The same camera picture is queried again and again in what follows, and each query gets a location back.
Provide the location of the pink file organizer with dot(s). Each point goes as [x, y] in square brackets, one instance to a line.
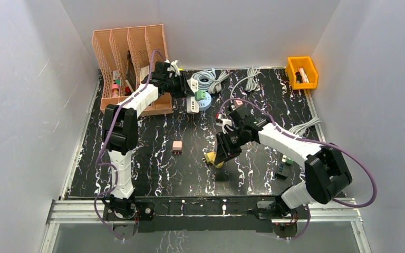
[124, 55]

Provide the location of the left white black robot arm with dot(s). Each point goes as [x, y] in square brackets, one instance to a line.
[120, 123]

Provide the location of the yellow plug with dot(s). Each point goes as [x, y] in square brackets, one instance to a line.
[209, 158]
[218, 164]

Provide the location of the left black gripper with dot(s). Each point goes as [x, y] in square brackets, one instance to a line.
[182, 84]

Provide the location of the white power strip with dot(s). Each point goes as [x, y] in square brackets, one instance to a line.
[192, 106]

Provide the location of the pink plug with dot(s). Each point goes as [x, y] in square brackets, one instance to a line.
[177, 147]

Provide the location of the aluminium base frame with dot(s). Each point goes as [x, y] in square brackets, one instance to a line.
[153, 214]

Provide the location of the right side black power strip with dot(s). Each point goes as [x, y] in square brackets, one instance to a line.
[284, 167]

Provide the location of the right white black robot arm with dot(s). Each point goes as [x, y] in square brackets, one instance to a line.
[326, 173]

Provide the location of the green plug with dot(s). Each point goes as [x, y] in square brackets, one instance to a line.
[200, 95]

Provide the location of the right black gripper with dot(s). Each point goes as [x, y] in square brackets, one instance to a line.
[221, 154]

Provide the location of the orange storage bin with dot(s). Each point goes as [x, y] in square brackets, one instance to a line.
[302, 73]

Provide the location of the round blue power socket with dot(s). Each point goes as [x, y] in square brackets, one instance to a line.
[205, 103]

